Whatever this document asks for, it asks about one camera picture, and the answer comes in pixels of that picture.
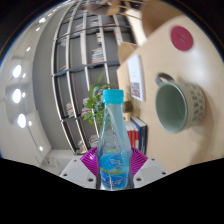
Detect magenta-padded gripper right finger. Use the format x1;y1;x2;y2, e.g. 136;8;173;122
129;147;170;189

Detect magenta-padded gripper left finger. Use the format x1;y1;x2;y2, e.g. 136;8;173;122
59;146;101;190

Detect clear bottle with teal cap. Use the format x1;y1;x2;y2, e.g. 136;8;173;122
96;88;133;191

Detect dark blue book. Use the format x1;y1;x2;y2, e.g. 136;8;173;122
131;115;148;156

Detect red book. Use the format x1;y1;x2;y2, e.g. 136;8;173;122
124;120;137;148

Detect green potted plant glass vase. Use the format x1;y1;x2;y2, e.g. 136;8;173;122
82;71;134;134

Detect pale green ceramic mug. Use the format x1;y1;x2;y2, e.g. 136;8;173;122
154;72;207;134

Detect round ceiling lights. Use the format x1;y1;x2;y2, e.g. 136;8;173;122
11;16;46;153

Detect white booklet with square code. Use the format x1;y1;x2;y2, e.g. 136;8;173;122
127;54;147;103

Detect flat round red coaster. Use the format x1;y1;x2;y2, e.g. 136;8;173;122
170;25;195;52

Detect grey wall shelf unit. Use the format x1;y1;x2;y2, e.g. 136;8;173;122
49;0;138;156

